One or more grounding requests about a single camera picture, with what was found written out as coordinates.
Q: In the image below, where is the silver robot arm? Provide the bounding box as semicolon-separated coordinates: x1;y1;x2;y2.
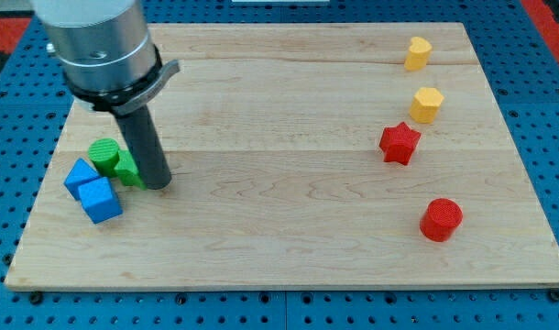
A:
31;0;180;116

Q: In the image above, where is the wooden board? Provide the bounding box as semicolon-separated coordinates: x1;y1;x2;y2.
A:
5;23;559;292

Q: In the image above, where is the red star block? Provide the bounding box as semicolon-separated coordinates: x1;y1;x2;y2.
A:
378;122;422;166

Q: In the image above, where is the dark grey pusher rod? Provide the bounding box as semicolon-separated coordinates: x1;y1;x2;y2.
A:
115;105;171;190

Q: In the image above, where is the green angular block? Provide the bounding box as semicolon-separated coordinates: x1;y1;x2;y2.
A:
114;150;147;190

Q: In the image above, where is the yellow hexagon block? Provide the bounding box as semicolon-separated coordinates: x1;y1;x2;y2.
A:
409;87;444;124

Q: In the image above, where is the red cylinder block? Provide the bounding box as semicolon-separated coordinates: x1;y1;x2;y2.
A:
420;198;463;242

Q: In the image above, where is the green cylinder block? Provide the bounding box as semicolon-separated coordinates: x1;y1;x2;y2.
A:
88;138;120;178

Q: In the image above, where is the yellow heart block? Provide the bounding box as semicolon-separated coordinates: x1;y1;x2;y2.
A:
404;37;433;72

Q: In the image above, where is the blue cube block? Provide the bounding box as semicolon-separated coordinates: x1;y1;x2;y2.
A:
78;177;123;224

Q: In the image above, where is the blue triangle block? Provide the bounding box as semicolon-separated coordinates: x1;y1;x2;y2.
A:
63;158;100;201

